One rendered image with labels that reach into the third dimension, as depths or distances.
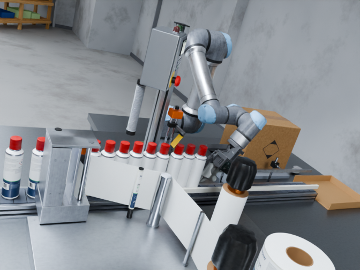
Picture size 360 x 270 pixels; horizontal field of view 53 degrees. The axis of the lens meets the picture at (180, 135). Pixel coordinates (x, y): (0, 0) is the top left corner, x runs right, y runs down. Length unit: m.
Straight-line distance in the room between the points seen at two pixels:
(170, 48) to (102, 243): 0.64
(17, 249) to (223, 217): 0.62
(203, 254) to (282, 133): 1.05
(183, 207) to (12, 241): 0.50
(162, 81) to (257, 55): 3.48
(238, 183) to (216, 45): 0.75
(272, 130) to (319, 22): 2.33
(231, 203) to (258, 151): 0.76
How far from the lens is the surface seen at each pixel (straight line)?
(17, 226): 1.24
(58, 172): 1.08
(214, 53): 1.71
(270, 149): 1.95
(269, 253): 1.07
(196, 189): 1.46
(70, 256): 1.08
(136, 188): 1.18
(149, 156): 1.31
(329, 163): 3.75
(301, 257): 1.16
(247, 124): 1.45
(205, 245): 1.03
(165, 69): 1.22
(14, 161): 1.19
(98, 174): 1.21
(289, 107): 4.13
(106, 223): 1.21
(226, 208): 1.20
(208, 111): 1.42
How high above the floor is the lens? 1.60
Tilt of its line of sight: 21 degrees down
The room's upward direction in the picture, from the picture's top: 16 degrees clockwise
